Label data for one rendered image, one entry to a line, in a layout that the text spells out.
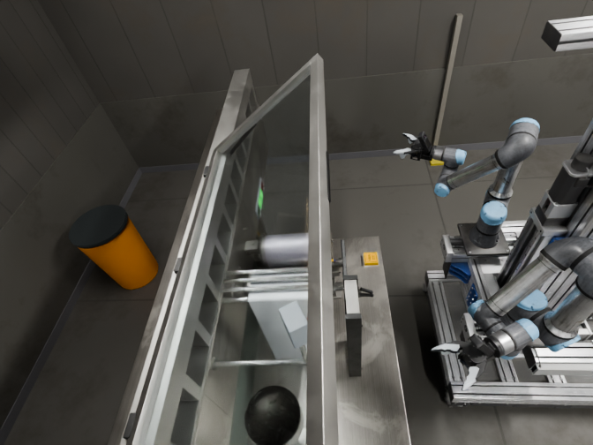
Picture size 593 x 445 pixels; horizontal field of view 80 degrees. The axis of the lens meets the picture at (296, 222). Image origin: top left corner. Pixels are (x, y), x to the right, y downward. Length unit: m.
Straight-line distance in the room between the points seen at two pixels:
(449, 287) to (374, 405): 1.31
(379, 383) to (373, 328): 0.24
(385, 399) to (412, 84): 2.69
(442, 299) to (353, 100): 1.95
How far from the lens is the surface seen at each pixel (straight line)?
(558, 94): 4.09
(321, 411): 0.51
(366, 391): 1.64
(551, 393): 2.57
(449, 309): 2.63
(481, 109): 3.89
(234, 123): 1.61
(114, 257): 3.06
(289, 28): 3.29
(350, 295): 1.20
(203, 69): 3.57
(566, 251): 1.47
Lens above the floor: 2.48
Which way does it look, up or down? 48 degrees down
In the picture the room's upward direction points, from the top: 12 degrees counter-clockwise
